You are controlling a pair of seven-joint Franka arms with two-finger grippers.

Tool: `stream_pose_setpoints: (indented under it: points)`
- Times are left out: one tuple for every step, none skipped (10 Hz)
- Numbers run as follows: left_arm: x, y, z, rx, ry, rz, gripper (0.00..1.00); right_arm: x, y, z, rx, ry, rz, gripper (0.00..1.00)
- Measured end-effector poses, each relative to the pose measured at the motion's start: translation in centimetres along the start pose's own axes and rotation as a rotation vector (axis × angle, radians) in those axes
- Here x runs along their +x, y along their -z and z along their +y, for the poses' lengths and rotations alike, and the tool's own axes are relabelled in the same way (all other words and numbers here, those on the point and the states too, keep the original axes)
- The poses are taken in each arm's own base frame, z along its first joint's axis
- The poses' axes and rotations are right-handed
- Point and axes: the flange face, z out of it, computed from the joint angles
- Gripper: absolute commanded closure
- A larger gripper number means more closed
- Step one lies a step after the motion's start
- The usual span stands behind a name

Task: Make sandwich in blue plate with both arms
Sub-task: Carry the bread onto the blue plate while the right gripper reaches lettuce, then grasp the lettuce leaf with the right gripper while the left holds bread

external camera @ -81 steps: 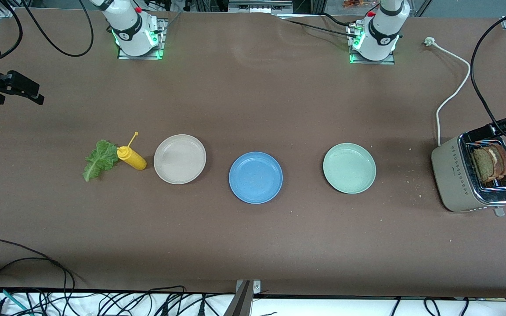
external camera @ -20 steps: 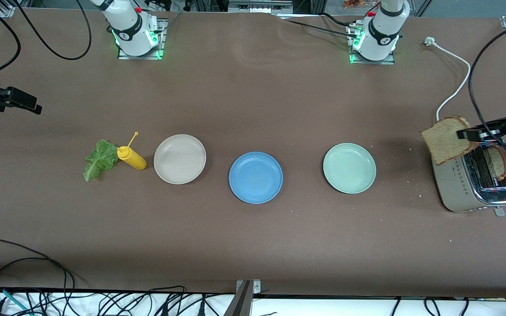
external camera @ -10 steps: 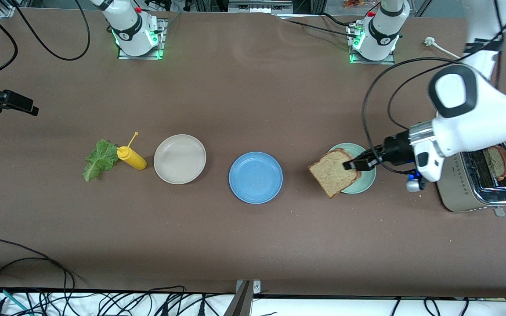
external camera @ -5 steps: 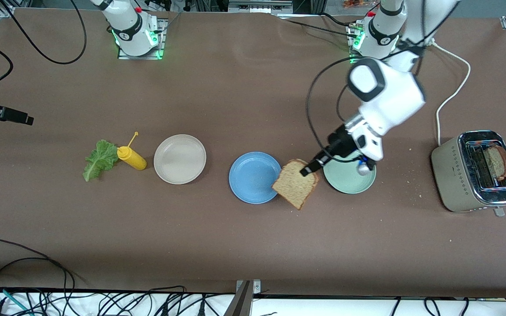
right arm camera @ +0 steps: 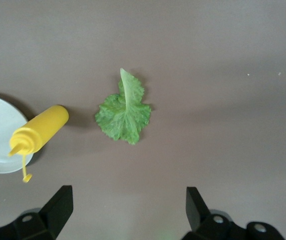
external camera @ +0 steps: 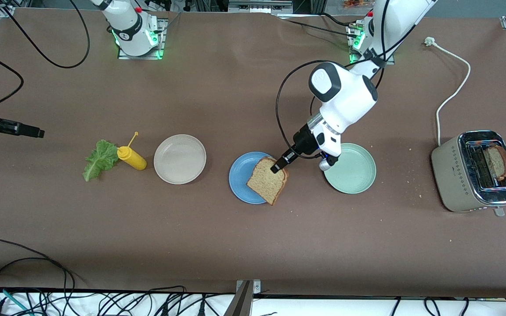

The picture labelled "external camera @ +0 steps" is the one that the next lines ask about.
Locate white toaster power cord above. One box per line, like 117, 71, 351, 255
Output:
424, 37, 472, 147

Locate brown toast bread slice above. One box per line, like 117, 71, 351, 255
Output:
246, 157, 289, 206
484, 145, 506, 181

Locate green round plate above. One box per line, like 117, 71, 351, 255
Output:
322, 143, 377, 194

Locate black base cable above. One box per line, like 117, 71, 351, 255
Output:
275, 15, 359, 38
321, 12, 354, 28

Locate silver metal bracket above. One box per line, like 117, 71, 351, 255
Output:
235, 279, 262, 295

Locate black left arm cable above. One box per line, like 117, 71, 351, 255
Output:
275, 0, 417, 155

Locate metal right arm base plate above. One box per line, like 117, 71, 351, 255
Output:
117, 18, 169, 60

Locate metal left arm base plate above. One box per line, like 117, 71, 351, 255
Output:
349, 22, 396, 65

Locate beige chrome toaster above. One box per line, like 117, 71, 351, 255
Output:
431, 130, 506, 217

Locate beige round plate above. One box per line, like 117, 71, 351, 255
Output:
153, 134, 207, 185

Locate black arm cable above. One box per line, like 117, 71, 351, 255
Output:
0, 0, 91, 108
275, 0, 417, 155

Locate yellow mustard squeeze bottle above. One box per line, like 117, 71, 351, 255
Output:
117, 131, 147, 171

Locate green lettuce leaf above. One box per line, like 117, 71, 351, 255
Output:
83, 140, 119, 182

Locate blue round plate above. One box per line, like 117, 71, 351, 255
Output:
228, 151, 280, 205

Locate dark metal bar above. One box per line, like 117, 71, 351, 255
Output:
223, 281, 254, 316

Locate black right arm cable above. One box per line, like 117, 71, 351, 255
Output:
0, 0, 91, 108

